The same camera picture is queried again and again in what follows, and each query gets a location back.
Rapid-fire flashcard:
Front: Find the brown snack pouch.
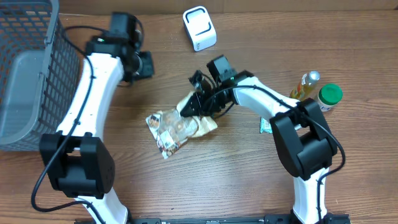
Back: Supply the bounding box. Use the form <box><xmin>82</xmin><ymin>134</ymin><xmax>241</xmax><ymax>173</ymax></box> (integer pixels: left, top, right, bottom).
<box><xmin>146</xmin><ymin>91</ymin><xmax>218</xmax><ymax>159</ymax></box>

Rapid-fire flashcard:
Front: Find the teal snack packet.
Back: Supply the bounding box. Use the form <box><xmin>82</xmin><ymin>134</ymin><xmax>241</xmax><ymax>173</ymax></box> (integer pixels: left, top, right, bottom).
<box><xmin>259</xmin><ymin>118</ymin><xmax>272</xmax><ymax>134</ymax></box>

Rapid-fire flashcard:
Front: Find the yellow dish soap bottle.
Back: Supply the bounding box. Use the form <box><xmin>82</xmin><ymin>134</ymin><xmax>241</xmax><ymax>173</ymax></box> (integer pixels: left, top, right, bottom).
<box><xmin>289</xmin><ymin>70</ymin><xmax>321</xmax><ymax>101</ymax></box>

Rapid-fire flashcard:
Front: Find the green lid jar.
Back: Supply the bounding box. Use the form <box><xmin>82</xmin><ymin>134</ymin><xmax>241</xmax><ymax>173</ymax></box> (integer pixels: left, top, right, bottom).
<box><xmin>315</xmin><ymin>83</ymin><xmax>343</xmax><ymax>112</ymax></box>

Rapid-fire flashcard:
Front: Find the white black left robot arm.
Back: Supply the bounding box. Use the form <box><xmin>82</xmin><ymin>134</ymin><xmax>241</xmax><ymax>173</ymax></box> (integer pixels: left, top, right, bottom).
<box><xmin>30</xmin><ymin>12</ymin><xmax>154</xmax><ymax>223</ymax></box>

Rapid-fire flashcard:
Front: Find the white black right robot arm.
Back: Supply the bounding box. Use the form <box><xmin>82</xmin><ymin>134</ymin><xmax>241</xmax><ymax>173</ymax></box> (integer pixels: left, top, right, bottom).
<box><xmin>180</xmin><ymin>55</ymin><xmax>339</xmax><ymax>223</ymax></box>

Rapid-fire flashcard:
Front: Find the white barcode scanner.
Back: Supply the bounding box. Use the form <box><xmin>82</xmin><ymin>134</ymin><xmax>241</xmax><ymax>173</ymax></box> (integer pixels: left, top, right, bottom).
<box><xmin>182</xmin><ymin>6</ymin><xmax>217</xmax><ymax>52</ymax></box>

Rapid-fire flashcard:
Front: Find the dark grey plastic basket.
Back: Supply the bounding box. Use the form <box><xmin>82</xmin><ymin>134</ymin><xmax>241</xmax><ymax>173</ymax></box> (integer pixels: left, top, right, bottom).
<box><xmin>1</xmin><ymin>0</ymin><xmax>80</xmax><ymax>151</ymax></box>

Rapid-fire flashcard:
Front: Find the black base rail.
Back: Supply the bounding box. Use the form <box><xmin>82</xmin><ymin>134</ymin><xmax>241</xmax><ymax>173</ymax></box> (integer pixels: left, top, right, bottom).
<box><xmin>130</xmin><ymin>213</ymin><xmax>352</xmax><ymax>224</ymax></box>

